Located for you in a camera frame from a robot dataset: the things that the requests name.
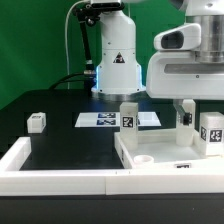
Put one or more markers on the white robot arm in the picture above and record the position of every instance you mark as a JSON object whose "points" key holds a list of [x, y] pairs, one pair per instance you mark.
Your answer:
{"points": [[118, 69]]}

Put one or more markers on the white U-shaped obstacle fence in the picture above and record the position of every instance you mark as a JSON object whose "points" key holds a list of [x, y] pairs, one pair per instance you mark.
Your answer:
{"points": [[15, 182]]}

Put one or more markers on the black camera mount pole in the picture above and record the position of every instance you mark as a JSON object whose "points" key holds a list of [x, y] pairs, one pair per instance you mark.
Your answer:
{"points": [[89, 15]]}

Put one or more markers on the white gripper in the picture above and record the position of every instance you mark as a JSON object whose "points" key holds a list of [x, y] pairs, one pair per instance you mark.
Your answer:
{"points": [[176, 75]]}

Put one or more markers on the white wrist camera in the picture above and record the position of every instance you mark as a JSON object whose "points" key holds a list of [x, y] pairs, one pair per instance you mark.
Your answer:
{"points": [[181, 38]]}

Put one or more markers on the white sheet with markers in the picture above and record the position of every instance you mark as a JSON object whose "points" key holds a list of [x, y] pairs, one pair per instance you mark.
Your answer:
{"points": [[106, 119]]}

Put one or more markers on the white square table top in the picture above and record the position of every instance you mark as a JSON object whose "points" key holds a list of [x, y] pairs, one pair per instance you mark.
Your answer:
{"points": [[157, 149]]}

